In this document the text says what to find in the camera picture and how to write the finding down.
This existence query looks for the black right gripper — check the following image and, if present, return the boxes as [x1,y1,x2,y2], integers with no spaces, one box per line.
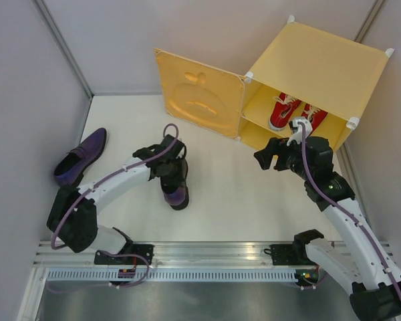
[254,134,313,181]

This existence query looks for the purple loafer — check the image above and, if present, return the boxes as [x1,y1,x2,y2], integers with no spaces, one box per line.
[53,128,107,187]
[160,158,190,211]

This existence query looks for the red sneaker front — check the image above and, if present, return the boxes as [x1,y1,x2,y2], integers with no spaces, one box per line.
[269,92,301,131]

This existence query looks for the red sneaker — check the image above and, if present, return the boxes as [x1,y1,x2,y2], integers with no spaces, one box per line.
[301,104,328,132]
[269,92,301,131]

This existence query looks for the yellow cabinet door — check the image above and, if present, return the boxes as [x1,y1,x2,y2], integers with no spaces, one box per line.
[155,48,246,138]

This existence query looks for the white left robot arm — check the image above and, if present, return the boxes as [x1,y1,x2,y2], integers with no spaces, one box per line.
[47,134,189,265]

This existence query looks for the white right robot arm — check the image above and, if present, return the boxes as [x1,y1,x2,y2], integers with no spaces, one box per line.
[254,137,401,320]

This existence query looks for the yellow plastic shoe cabinet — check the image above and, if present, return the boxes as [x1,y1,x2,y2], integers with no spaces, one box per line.
[239,17,394,150]

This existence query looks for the white slotted cable duct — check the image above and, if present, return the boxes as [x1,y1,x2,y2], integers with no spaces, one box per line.
[47,267,297,283]

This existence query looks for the aluminium mounting rail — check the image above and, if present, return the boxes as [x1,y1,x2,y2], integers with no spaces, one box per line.
[33,241,395,268]

